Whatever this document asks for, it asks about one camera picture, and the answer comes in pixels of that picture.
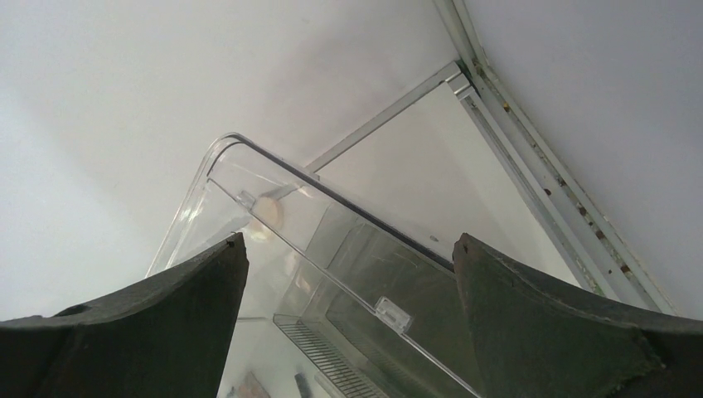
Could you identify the round beige sponge far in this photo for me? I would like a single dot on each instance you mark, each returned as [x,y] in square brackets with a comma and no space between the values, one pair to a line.
[267,216]

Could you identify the clear acrylic makeup organizer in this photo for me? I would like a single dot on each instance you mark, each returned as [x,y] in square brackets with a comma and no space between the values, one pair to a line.
[356,306]

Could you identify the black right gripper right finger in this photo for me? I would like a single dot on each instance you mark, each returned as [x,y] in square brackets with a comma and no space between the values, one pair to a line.
[537,336]

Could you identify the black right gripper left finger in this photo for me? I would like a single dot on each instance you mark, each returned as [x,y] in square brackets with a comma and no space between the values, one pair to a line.
[165,336]

